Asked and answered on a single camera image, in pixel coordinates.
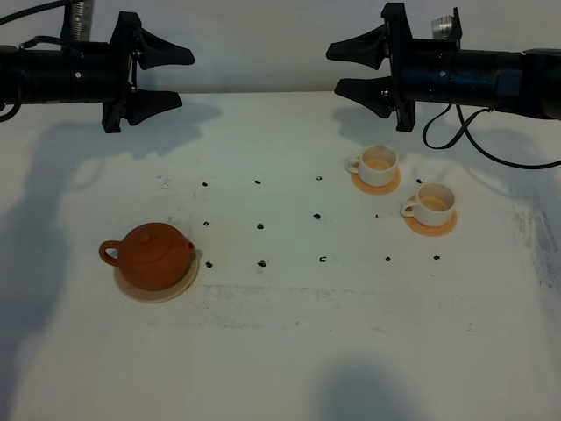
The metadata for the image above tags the orange cup coaster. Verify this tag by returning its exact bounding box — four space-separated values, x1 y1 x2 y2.
403 211 458 237
351 169 401 196

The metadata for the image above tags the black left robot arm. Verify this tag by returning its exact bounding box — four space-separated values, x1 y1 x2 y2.
1 11 195 133

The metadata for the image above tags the white teacup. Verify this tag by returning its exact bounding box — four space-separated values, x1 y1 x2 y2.
400 182 456 228
344 146 399 188

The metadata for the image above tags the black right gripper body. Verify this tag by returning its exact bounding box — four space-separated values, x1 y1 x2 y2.
381 3 460 132

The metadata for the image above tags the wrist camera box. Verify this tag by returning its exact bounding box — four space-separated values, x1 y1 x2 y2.
60 0 95 42
431 7 463 41

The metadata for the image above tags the far white teacup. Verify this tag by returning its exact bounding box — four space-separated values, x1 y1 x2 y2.
344 146 399 188

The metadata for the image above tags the far orange cup coaster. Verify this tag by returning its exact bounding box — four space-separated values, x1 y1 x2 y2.
351 169 401 196

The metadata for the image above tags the beige round teapot coaster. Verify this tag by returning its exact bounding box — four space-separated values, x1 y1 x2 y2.
113 255 199 303

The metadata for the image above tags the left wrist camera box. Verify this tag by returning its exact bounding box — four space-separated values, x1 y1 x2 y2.
60 0 95 42

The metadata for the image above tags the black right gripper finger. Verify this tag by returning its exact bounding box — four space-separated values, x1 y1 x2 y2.
334 77 391 118
326 25 387 70

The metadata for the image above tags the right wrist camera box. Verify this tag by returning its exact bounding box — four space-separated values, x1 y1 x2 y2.
431 7 463 41

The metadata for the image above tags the near orange cup coaster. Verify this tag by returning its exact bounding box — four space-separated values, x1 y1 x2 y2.
403 211 458 237

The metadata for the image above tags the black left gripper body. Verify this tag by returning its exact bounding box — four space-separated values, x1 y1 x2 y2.
74 11 141 132

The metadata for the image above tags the near white teacup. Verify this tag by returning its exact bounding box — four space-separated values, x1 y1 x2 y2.
400 182 456 228

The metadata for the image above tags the brown clay teapot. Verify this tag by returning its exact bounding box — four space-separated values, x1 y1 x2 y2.
99 223 195 291

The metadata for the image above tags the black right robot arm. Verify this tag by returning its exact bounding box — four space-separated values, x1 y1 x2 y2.
326 3 560 132

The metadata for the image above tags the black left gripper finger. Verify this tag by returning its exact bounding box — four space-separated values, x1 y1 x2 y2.
138 28 195 70
129 88 182 126

